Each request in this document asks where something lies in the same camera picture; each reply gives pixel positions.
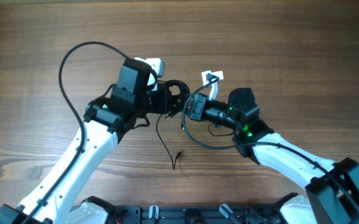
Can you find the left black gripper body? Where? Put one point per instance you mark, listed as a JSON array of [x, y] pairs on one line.
[[158, 100]]

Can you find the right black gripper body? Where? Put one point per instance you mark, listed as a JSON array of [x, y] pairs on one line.
[[198, 114]]

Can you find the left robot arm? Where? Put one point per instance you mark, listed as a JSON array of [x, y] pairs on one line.
[[106, 120]]

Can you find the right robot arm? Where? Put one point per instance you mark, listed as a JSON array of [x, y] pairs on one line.
[[332, 188]]

